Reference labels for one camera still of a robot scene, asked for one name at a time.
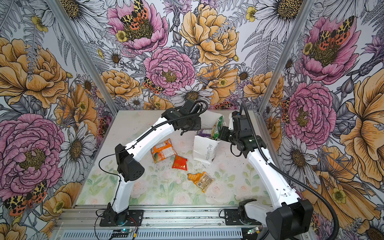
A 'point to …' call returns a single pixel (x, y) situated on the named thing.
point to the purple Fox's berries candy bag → (204, 132)
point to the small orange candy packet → (195, 177)
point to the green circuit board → (121, 233)
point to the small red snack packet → (180, 163)
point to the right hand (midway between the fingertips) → (219, 136)
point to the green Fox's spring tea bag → (216, 130)
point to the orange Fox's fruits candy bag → (163, 150)
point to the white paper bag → (204, 147)
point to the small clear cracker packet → (204, 182)
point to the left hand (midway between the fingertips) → (196, 129)
